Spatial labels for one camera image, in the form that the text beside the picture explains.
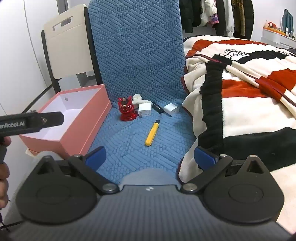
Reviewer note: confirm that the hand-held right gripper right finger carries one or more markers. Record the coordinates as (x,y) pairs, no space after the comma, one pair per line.
(204,158)

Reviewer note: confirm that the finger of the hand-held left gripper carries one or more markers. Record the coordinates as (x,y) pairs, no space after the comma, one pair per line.
(53,118)

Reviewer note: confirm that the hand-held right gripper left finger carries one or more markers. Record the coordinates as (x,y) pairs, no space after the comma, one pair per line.
(96,157)

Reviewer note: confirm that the pink cardboard box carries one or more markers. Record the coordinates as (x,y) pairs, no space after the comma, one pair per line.
(76,139)

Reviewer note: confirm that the red lion figurine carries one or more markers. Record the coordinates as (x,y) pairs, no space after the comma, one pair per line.
(126,111)

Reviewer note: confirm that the yellow screwdriver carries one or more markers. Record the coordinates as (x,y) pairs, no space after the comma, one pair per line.
(151,134)

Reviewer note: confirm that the white charger adapter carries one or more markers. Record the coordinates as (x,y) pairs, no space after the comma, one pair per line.
(144,110)
(171,109)

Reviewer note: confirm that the black usb stick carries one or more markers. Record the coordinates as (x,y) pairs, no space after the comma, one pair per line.
(157,107)

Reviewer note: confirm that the white plush toy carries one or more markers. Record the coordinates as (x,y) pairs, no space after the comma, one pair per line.
(138,98)

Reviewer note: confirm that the person's left hand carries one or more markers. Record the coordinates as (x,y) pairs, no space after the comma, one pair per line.
(3,185)

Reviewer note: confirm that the red white black blanket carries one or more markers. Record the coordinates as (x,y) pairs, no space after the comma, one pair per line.
(242,104)

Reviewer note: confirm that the white wardrobe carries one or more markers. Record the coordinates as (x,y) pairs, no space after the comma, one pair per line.
(16,58)

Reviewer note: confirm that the cream folding chair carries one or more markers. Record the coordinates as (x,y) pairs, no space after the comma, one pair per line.
(67,51)

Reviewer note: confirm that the blue textured mat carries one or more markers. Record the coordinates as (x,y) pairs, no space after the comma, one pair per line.
(138,58)

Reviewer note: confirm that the white dresser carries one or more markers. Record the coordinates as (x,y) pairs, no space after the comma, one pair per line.
(275,36)

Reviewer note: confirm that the row of hanging clothes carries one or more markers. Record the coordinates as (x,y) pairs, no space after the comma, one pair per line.
(208,14)

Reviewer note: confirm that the red orange toy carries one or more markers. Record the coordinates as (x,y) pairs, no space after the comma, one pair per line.
(270,25)

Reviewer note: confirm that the teal cloth item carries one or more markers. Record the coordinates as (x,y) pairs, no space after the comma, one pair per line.
(287,19)

